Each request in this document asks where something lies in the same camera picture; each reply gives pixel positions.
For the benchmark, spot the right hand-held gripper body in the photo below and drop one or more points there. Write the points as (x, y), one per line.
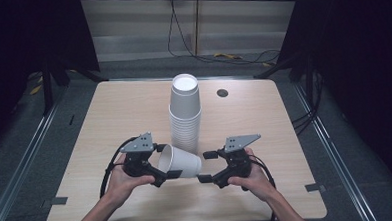
(239, 162)

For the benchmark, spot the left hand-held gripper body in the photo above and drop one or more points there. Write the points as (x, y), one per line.
(138, 163)

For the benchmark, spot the single white paper cup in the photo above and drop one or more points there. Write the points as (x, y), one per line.
(183, 162)

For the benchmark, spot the stack of white paper cups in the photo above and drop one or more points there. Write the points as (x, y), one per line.
(186, 124)

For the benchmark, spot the person's left hand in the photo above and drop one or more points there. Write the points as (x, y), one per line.
(122, 187)

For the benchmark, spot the person's right hand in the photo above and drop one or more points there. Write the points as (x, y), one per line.
(259, 184)

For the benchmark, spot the round grey table grommet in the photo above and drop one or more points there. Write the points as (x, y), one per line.
(222, 93)

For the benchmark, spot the grey tape piece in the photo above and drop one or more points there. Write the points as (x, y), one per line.
(314, 187)
(59, 200)

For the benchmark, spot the long yellow floor tape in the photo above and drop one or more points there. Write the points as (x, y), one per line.
(228, 55)

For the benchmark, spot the small yellow floor tape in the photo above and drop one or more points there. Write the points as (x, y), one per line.
(267, 64)

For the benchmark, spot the black metal stand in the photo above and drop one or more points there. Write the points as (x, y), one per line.
(282, 65)
(47, 93)

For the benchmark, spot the yellow floor tape scrap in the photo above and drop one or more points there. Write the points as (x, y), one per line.
(35, 89)

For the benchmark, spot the dark curtain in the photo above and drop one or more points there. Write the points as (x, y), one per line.
(361, 50)
(21, 48)

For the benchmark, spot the metal floor rail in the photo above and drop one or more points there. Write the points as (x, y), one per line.
(332, 151)
(25, 154)

